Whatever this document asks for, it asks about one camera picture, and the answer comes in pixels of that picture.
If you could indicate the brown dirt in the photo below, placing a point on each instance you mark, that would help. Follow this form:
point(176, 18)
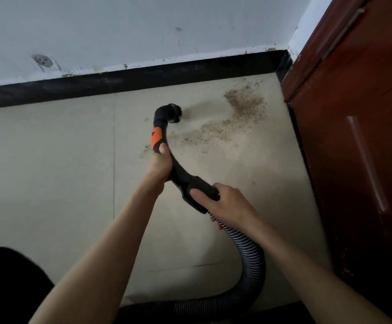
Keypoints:
point(243, 104)

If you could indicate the red-brown wooden door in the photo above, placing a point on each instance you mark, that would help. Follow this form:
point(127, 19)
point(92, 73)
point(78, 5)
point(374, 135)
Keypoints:
point(361, 131)

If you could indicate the person's left hand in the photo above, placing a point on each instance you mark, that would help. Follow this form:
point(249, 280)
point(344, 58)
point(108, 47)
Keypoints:
point(159, 166)

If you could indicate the person's left forearm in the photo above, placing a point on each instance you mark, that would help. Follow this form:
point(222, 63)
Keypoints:
point(95, 266)

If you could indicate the person's right hand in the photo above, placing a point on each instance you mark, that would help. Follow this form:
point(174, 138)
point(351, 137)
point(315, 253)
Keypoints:
point(233, 209)

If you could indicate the person's right forearm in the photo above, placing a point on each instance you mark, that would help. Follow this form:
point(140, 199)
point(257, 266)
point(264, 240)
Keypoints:
point(324, 286)

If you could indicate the black baseboard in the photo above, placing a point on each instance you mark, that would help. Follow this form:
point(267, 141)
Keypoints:
point(115, 79)

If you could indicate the black trousers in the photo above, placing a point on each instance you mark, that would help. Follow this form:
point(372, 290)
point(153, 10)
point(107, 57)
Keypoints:
point(10, 286)

